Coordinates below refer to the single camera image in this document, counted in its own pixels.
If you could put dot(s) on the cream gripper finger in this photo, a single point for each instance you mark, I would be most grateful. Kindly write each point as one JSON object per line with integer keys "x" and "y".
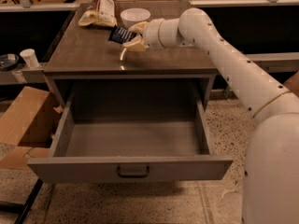
{"x": 138, "y": 27}
{"x": 137, "y": 44}

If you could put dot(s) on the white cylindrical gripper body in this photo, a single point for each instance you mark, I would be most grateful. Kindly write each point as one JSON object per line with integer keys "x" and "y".
{"x": 151, "y": 34}

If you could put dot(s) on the dark blue rxbar wrapper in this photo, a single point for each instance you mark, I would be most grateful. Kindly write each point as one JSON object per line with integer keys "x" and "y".
{"x": 121, "y": 35}

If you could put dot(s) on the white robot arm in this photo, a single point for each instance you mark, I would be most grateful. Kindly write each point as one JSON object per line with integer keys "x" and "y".
{"x": 271, "y": 184}

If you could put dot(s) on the grey cabinet with counter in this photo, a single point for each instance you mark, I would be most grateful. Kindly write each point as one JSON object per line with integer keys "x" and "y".
{"x": 86, "y": 53}

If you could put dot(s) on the grey open drawer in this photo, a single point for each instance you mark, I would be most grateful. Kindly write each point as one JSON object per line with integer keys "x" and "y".
{"x": 99, "y": 131}

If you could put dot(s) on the white ceramic bowl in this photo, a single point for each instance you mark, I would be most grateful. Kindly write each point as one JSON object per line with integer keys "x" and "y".
{"x": 133, "y": 16}

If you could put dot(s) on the brown chip bag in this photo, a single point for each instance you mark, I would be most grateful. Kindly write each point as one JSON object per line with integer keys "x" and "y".
{"x": 100, "y": 12}

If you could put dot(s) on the white paper cup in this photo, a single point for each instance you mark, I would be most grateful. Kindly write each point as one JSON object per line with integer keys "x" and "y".
{"x": 29, "y": 56}

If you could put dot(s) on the grey left side shelf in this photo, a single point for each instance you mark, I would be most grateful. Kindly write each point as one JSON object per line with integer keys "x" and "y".
{"x": 23, "y": 75}

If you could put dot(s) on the dark round dish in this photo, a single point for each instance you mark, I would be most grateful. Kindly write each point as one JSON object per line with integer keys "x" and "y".
{"x": 8, "y": 62}

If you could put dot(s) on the brown cardboard box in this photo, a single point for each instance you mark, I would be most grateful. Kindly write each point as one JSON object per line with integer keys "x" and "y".
{"x": 29, "y": 125}

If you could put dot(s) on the cardboard box at right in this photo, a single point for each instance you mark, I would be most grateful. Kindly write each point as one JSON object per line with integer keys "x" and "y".
{"x": 292, "y": 83}

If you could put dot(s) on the black floor stand leg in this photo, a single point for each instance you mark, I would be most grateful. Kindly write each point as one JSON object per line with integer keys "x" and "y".
{"x": 22, "y": 209}

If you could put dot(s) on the black drawer handle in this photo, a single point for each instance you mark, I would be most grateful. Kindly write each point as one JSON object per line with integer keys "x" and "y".
{"x": 133, "y": 172}

